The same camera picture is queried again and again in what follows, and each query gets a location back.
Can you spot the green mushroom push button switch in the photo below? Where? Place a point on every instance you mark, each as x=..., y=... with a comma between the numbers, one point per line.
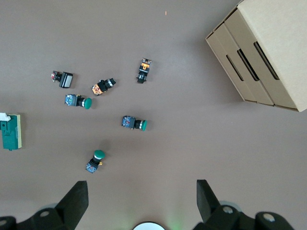
x=96, y=159
x=76, y=100
x=133, y=122

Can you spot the black selector switch orange block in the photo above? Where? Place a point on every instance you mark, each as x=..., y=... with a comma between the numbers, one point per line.
x=144, y=70
x=102, y=86

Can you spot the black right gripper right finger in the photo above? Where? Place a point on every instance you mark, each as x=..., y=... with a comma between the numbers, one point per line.
x=211, y=208

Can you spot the brown cardboard slotted box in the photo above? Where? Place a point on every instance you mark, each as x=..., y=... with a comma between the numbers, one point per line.
x=275, y=36

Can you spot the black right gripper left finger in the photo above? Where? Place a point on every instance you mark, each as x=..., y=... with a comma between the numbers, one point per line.
x=69, y=206

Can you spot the square push button red contacts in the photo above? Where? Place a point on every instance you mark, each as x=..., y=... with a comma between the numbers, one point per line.
x=64, y=79

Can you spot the green load switch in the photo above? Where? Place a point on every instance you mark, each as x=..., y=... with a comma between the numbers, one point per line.
x=9, y=136

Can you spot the brown table cover sheet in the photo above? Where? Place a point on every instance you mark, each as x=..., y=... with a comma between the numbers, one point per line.
x=192, y=155

